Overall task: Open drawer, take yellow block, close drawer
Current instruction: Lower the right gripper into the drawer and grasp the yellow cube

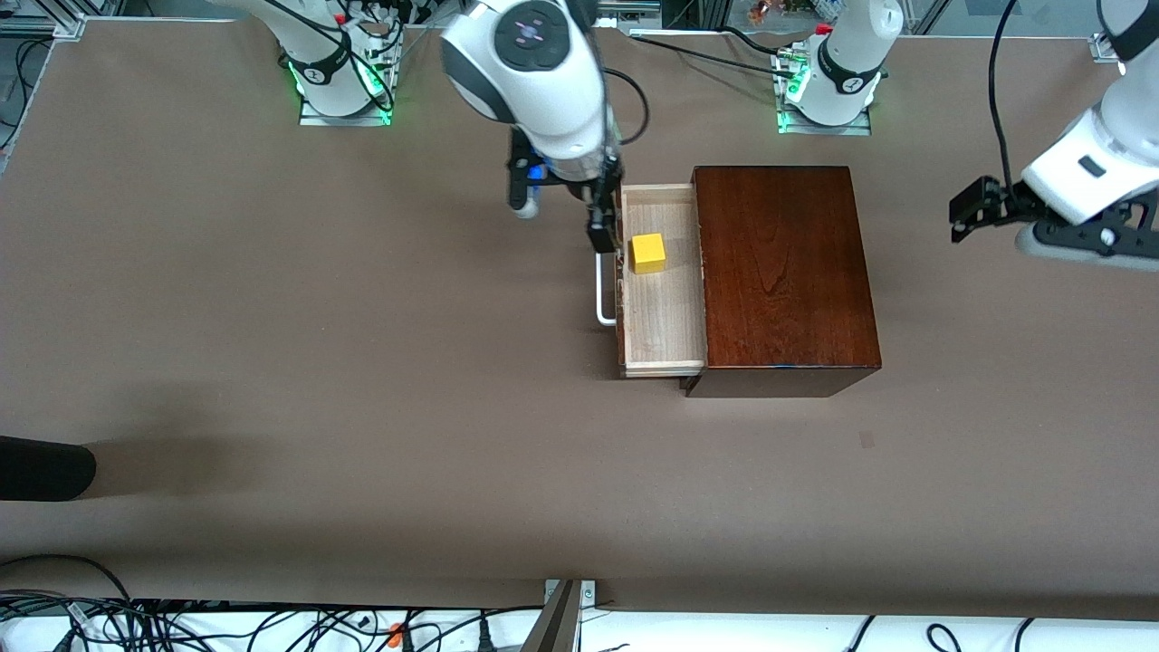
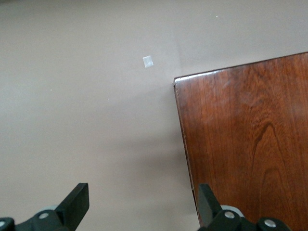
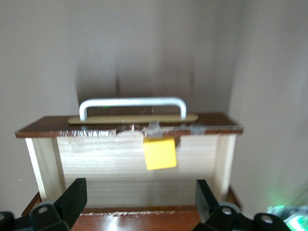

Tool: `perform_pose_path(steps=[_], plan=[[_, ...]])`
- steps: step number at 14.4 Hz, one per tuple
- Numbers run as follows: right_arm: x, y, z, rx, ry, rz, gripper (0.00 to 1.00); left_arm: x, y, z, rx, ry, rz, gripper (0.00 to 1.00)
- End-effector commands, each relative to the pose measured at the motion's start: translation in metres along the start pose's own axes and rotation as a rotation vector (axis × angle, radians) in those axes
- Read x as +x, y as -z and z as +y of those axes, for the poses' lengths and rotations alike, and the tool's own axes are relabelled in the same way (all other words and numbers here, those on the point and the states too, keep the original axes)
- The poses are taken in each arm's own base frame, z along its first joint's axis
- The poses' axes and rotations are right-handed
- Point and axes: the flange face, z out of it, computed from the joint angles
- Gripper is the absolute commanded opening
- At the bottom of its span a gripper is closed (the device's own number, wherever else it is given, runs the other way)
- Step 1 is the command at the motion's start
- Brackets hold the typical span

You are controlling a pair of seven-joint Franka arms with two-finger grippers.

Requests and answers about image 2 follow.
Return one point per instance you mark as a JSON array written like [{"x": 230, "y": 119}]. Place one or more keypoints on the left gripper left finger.
[{"x": 72, "y": 207}]

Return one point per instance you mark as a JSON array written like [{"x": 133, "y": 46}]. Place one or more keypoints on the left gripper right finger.
[{"x": 211, "y": 211}]

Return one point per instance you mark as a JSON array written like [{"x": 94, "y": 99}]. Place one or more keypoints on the dark brown wooden cabinet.
[{"x": 240, "y": 132}]

